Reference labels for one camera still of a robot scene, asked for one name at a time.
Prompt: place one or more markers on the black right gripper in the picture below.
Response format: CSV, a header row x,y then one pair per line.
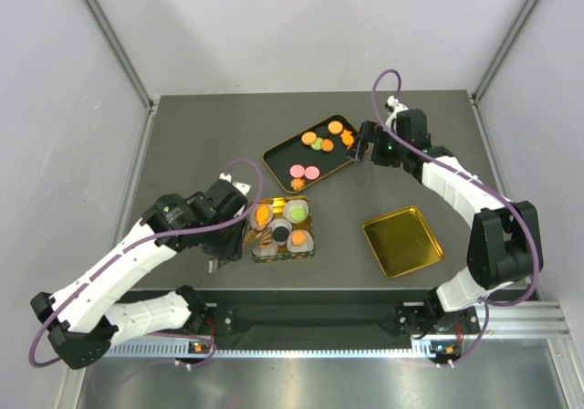
x,y
370,132

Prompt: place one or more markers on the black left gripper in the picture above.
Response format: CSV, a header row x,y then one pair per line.
x,y
233,249

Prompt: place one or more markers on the orange fish-shaped cookie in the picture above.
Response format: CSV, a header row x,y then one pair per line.
x,y
263,216

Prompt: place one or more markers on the clear plastic tweezers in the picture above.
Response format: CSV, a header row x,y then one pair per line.
x,y
249,236

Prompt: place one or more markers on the orange round cookie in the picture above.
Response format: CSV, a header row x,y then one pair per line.
x,y
262,238
298,238
335,127
308,138

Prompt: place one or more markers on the black sandwich cookie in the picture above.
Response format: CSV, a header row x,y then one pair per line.
x,y
322,132
280,234

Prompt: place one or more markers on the green round cookie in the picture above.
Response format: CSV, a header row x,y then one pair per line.
x,y
298,214

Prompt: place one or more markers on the gold tin lid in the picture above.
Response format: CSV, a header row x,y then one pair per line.
x,y
402,242

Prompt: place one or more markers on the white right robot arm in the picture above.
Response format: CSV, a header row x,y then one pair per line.
x,y
504,245

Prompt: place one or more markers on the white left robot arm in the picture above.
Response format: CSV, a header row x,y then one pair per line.
x,y
85,319

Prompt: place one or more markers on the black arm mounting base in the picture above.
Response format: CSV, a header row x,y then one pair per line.
x,y
311,319

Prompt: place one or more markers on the orange bear cookie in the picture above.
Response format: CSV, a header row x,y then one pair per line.
x,y
347,138

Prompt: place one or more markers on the orange round cookie top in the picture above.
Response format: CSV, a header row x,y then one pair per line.
x,y
335,127

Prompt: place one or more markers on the green and orange cookie pair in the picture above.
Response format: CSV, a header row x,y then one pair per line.
x,y
325,145

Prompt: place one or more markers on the white paper cup top-left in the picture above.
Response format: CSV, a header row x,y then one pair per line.
x,y
252,218

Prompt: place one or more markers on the black sandwich cookie top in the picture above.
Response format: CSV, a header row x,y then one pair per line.
x,y
322,132

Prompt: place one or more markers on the black gold-rimmed cookie tray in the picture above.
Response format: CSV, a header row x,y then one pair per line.
x,y
281,157

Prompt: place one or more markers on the pink sandwich cookie right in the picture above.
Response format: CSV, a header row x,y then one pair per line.
x,y
312,173

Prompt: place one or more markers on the pink sandwich cookie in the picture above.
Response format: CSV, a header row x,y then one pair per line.
x,y
312,173
297,171

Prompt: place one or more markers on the square green cookie tin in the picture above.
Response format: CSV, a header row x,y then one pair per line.
x,y
278,204

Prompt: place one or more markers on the white paper cup centre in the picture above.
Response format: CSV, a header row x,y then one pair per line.
x,y
280,222

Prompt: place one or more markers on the white paper cup top-right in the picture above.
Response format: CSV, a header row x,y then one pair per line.
x,y
293,203

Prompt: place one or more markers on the white paper cup bottom-left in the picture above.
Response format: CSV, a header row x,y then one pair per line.
x,y
268,250

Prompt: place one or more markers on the pink sandwich cookie left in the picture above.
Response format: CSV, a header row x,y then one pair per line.
x,y
297,171

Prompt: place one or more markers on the orange star meringue cookie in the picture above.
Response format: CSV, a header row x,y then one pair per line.
x,y
298,184

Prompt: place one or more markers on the white paper cup bottom-right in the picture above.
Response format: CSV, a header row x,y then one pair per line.
x,y
307,247

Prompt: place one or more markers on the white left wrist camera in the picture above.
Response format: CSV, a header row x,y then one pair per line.
x,y
241,187

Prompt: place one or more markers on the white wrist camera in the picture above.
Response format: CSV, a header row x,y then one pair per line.
x,y
241,187
393,107

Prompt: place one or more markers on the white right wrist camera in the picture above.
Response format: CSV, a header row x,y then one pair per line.
x,y
393,107

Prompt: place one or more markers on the aluminium slotted cable rail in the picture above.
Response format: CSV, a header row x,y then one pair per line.
x,y
183,349

